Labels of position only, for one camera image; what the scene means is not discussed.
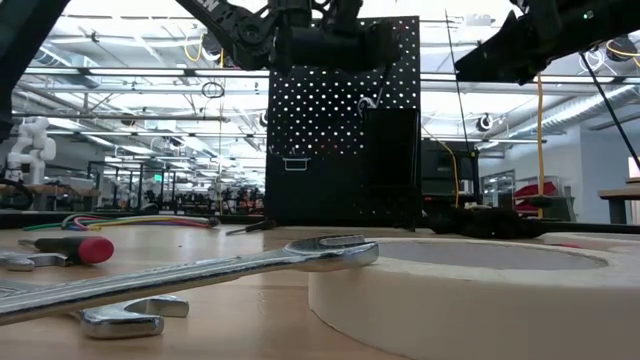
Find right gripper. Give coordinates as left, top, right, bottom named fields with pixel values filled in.
left=454, top=0, right=596, bottom=85

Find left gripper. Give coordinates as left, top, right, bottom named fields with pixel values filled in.
left=269, top=0, right=401, bottom=74

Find black red handled screwdriver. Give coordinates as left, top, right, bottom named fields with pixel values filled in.
left=373, top=63, right=394, bottom=110

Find chrome ended tool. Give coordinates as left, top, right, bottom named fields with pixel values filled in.
left=356, top=96, right=376, bottom=120

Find silver combination wrench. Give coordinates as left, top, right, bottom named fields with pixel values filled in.
left=69, top=294, right=191, bottom=341
left=0, top=234, right=380, bottom=327
left=0, top=251, right=69, bottom=273

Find black screwdriver with red cap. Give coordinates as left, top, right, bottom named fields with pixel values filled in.
left=18, top=235, right=115, bottom=266

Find black perforated peg board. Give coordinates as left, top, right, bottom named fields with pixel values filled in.
left=263, top=15, right=422, bottom=229

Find black equipment cabinet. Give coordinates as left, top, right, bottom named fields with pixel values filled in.
left=419, top=137, right=482, bottom=207

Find red storage bins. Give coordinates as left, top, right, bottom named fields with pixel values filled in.
left=512, top=180, right=559, bottom=214

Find black lumpy bundle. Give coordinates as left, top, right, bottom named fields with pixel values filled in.
left=424, top=205, right=549, bottom=240

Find wooden side table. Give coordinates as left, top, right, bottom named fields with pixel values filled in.
left=597, top=177, right=640, bottom=225

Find wooden workbench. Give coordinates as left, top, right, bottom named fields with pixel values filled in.
left=0, top=183, right=101, bottom=211

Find ceiling mounted cable reel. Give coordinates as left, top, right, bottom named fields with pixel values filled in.
left=594, top=34, right=640, bottom=64
left=202, top=29, right=240, bottom=69
left=474, top=113, right=496, bottom=134

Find long yellow cable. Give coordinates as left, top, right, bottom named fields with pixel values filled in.
left=535, top=74, right=546, bottom=220

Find thin black cable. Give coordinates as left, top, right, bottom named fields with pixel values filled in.
left=579, top=52, right=640, bottom=171

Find thin curved yellow cable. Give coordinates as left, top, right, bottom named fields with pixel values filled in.
left=422, top=124, right=461, bottom=209

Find chrome wire loop hook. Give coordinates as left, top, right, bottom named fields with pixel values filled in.
left=282, top=157, right=311, bottom=173

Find black hanging cable coil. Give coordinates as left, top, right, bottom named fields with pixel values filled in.
left=201, top=81, right=226, bottom=100

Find black aluminium table frame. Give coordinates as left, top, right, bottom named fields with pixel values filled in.
left=0, top=209, right=640, bottom=236

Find bundle of coloured cables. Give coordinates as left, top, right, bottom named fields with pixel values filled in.
left=22, top=213, right=221, bottom=233

